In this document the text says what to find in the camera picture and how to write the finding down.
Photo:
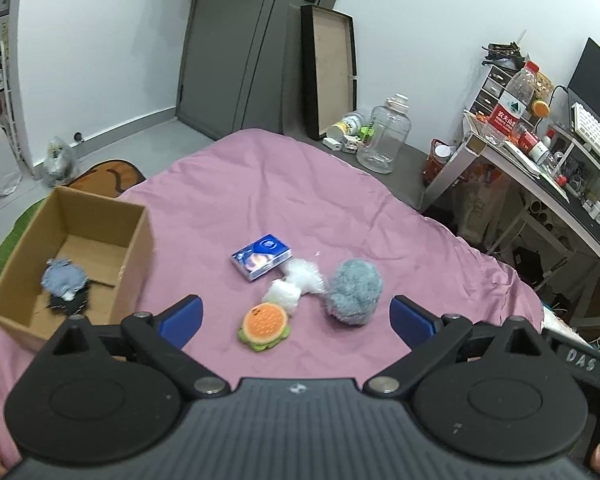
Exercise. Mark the small white box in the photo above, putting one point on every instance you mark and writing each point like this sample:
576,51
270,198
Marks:
332,144

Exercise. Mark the blue grey cloth piece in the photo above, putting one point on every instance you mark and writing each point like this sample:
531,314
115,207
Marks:
63,279

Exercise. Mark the grey door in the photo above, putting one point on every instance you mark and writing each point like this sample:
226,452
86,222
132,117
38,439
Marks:
240,64

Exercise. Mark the grey fluffy plush ball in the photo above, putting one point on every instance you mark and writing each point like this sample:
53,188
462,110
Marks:
353,292

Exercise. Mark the black framed cork board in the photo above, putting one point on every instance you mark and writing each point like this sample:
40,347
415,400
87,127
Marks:
328,68

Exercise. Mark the green leaf cartoon mat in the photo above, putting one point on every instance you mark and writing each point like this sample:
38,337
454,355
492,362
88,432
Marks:
13,237

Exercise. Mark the clear plastic bag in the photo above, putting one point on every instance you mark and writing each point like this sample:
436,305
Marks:
305,275

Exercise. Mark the black monitor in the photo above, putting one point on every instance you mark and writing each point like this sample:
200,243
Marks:
584,83

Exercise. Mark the pink bed sheet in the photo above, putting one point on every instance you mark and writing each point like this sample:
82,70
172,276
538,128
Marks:
252,183

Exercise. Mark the small drawer organizer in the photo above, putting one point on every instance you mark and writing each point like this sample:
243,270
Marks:
491,88

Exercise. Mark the black cloth piece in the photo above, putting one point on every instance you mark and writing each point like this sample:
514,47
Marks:
76,305

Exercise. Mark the white towel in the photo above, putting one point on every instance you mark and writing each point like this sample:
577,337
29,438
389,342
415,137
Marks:
283,294

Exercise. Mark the blue tissue pack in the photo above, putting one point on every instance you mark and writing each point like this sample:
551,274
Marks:
261,256

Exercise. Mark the white keyboard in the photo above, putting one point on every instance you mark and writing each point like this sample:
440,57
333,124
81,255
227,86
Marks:
586,126

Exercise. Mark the brown cardboard box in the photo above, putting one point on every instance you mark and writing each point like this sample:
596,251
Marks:
110,240

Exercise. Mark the large clear plastic jar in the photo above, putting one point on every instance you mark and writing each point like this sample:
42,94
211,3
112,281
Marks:
385,133

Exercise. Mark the white desk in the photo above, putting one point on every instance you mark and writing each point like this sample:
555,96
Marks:
474,145

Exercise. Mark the hamburger plush toy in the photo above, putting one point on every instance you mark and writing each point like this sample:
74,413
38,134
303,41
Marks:
264,327

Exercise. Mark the small grey trash bag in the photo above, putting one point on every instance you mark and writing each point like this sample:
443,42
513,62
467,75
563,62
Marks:
60,165

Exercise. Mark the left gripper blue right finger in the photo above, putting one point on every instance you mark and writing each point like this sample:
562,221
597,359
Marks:
433,341

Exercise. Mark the white yellow canister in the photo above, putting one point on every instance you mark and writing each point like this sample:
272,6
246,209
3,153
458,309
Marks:
349,125

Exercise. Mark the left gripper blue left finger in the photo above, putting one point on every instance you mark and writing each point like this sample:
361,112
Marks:
158,341

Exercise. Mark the orange cat floor mat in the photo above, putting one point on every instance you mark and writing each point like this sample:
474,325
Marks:
110,179

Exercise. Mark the red label water bottle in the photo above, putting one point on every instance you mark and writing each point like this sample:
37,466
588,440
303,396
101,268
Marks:
512,103

